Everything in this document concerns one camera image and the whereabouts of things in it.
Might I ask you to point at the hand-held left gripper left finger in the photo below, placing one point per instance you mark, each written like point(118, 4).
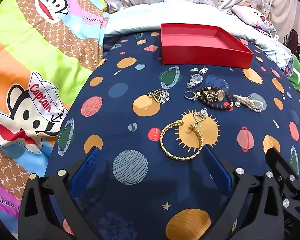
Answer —
point(86, 166)

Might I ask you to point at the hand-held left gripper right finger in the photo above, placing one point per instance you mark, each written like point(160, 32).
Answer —
point(218, 171)

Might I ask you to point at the gold bangle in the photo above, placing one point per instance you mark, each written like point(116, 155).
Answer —
point(179, 158)

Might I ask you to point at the gold wristwatch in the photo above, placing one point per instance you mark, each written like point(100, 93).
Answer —
point(218, 94)

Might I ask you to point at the silver wristwatch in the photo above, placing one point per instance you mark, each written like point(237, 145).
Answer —
point(196, 78)

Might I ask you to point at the red cardboard box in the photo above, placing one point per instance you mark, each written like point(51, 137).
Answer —
point(202, 52)

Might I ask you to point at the navy planet print cloth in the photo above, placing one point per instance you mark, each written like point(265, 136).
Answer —
point(130, 135)

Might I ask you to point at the green cloth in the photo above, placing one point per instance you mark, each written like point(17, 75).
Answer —
point(297, 72)

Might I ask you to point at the small silver earring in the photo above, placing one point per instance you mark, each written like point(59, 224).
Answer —
point(195, 69)

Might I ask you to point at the dark wooden chair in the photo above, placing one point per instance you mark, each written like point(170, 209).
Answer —
point(293, 36)

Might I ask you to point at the cartoon monkey blanket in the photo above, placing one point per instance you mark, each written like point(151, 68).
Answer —
point(40, 55)

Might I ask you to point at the pink cartoon pillow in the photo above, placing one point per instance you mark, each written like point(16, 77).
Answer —
point(250, 15)

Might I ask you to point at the beige curtain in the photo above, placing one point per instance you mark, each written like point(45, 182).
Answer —
point(287, 2)

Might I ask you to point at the light blue pillow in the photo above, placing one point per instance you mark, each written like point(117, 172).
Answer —
point(150, 15)

